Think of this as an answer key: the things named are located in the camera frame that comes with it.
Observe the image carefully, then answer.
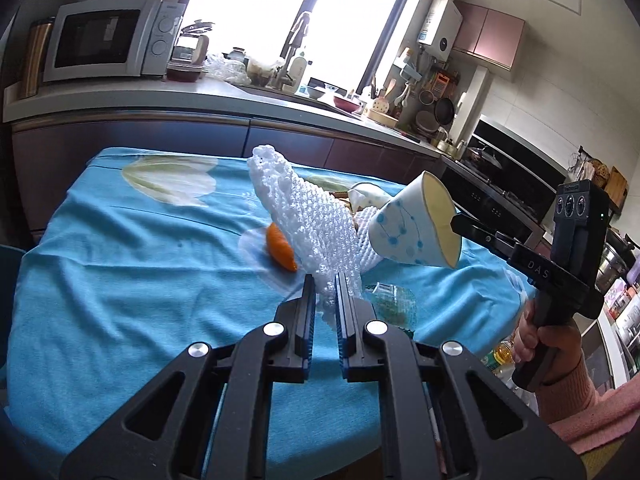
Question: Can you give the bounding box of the clear plastic wrapper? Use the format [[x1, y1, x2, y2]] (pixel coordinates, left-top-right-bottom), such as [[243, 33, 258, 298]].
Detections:
[[362, 282, 418, 335]]

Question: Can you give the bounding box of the hanging frying pan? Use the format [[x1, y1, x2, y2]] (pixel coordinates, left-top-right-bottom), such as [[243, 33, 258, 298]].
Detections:
[[435, 97, 456, 128]]

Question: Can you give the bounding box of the white foam net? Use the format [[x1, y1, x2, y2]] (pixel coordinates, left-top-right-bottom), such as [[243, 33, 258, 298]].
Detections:
[[350, 207, 388, 273], [247, 145, 373, 332]]

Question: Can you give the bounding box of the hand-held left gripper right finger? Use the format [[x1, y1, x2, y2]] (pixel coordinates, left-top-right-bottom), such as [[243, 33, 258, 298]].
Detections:
[[334, 271, 586, 480]]

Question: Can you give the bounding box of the kitchen counter with cabinets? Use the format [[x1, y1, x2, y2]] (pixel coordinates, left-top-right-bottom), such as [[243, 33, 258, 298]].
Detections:
[[2, 77, 446, 241]]

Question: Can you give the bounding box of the clear plastic bag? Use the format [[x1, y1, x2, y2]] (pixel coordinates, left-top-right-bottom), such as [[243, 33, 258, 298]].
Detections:
[[205, 52, 251, 83]]

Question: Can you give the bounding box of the person's right hand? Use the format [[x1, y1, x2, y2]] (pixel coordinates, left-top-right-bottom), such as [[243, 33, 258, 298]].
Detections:
[[511, 305, 586, 386]]

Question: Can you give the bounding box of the blue dotted paper cup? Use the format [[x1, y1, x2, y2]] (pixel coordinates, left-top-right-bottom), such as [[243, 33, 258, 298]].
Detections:
[[369, 170, 463, 270]]

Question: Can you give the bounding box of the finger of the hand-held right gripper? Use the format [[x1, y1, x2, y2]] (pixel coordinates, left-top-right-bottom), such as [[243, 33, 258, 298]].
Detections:
[[449, 214, 522, 262]]

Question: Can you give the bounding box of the steel pot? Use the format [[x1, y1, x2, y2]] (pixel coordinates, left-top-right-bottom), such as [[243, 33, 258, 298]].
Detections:
[[597, 232, 639, 293]]

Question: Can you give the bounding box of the white water heater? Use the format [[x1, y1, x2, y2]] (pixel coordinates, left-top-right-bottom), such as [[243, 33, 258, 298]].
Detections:
[[417, 0, 463, 58]]

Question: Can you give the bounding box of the glass jug with lid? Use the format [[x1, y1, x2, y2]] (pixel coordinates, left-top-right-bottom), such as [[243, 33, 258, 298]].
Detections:
[[172, 20, 216, 68]]

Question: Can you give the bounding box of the glass bowl of food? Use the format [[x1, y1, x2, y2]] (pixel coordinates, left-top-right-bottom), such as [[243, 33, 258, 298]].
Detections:
[[247, 57, 273, 86]]

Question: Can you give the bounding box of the blue floral tablecloth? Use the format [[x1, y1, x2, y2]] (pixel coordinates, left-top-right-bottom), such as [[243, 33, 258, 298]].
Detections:
[[5, 147, 538, 480]]

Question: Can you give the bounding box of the cooking oil bottle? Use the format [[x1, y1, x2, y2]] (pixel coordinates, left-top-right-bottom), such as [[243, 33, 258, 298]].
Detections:
[[482, 339, 516, 376]]

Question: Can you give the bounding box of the pale blue wall rack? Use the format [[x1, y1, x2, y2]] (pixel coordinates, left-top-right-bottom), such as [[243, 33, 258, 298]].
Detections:
[[392, 47, 426, 83]]

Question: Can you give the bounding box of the dark wok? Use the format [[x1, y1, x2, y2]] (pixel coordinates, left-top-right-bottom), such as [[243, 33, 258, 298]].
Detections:
[[467, 145, 503, 168]]

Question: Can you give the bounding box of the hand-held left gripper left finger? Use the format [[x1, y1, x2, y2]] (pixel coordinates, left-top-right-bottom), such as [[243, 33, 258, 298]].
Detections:
[[60, 274, 317, 480]]

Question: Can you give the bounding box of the black range hood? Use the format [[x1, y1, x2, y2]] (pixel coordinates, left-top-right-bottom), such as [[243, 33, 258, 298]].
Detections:
[[470, 115, 568, 196]]

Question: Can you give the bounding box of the kitchen window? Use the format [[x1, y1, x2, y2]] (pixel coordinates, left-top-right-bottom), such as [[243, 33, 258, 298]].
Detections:
[[177, 0, 421, 96]]

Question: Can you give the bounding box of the orange fruit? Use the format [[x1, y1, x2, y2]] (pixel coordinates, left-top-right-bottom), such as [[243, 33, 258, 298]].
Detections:
[[265, 222, 299, 273]]

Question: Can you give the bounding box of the pink wall cabinet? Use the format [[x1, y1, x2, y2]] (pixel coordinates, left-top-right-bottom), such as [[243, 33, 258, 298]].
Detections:
[[452, 2, 526, 71]]

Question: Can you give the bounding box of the metal kitchen faucet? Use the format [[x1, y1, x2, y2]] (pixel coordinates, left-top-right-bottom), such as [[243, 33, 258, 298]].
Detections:
[[274, 10, 313, 92]]

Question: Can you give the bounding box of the copper tumbler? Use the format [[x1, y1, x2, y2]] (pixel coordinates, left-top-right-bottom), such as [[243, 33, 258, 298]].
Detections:
[[20, 17, 56, 98]]

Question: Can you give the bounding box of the white soap bottle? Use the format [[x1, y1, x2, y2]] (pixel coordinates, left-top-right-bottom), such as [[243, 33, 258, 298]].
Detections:
[[290, 47, 309, 93]]

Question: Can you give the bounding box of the dark red lidded bowl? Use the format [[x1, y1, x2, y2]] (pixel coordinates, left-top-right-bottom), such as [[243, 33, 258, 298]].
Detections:
[[166, 62, 203, 82]]

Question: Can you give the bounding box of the wooden cutting board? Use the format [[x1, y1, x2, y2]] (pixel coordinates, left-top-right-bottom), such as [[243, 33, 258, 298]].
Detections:
[[602, 165, 629, 211]]

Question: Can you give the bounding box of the gas stove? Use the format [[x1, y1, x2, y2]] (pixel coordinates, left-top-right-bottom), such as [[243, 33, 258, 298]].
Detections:
[[457, 157, 546, 231]]

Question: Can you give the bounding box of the white microwave oven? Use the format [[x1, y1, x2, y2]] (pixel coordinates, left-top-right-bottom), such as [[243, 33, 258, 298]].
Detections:
[[42, 0, 185, 83]]

